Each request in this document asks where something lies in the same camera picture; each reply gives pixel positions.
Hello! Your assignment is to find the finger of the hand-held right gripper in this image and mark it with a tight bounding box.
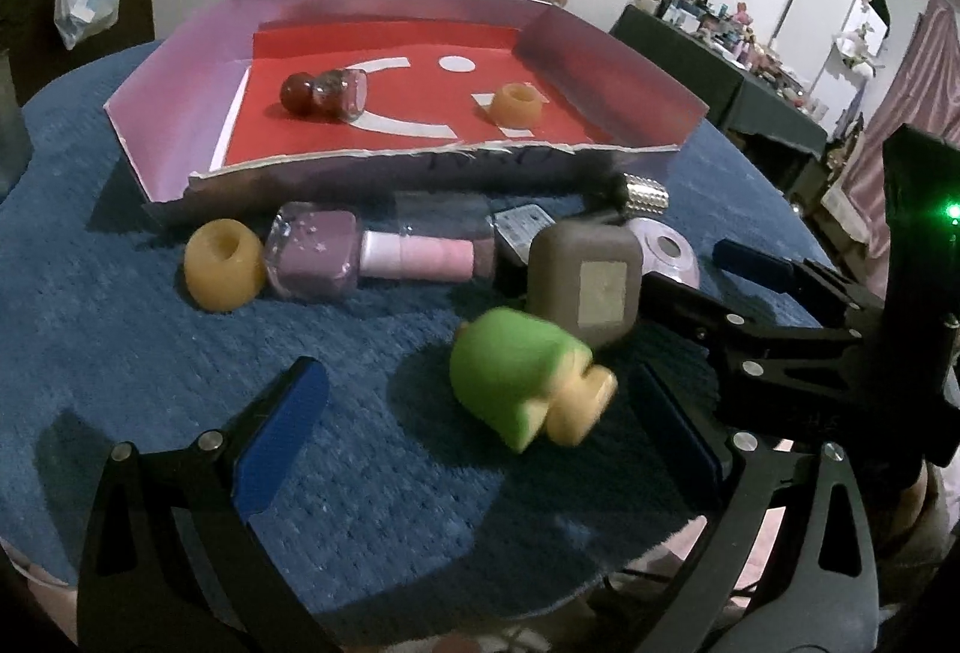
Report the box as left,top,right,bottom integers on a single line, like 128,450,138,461
711,238,886,332
637,270,871,429

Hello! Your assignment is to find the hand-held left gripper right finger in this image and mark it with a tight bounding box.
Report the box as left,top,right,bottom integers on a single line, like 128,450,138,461
634,360,882,653

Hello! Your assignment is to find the clear plastic cup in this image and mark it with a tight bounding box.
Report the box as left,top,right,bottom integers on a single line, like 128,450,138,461
390,192,500,242

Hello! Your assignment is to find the purple nail polish bottle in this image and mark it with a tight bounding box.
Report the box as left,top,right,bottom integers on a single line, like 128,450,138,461
262,203,481,302

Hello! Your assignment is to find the small grey labelled box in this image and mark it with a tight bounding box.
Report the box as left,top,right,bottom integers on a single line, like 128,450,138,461
491,201,557,294

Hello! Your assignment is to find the white cabinet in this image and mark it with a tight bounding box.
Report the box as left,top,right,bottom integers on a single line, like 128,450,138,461
772,0,893,92

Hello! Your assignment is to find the taupe perfume bottle silver cap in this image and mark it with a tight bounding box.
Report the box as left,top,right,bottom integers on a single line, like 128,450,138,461
527,171,670,350

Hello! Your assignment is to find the dark covered table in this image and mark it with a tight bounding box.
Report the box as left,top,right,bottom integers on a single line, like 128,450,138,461
609,4,830,160

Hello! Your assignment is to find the white round compact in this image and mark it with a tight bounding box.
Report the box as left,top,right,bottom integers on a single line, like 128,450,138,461
622,216,702,290

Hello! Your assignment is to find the pink curtain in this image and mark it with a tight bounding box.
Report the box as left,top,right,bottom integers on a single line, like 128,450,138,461
825,0,960,279

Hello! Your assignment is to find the row of bottles and trinkets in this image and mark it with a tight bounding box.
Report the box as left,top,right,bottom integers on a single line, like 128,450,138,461
622,0,826,122

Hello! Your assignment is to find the green and yellow toy figure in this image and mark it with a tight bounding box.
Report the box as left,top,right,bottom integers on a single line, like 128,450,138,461
448,308,620,453

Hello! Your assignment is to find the glitter bottle brown round cap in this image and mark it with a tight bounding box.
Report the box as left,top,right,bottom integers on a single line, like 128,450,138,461
280,67,370,121

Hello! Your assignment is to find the pink cardboard box red bottom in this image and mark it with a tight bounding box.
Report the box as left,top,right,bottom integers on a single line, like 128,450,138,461
103,0,710,204

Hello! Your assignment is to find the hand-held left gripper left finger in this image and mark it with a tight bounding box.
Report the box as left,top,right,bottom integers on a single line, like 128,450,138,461
75,357,353,653

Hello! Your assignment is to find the yellow ring-shaped cap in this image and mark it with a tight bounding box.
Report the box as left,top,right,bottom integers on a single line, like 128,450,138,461
489,83,542,131
184,218,268,309

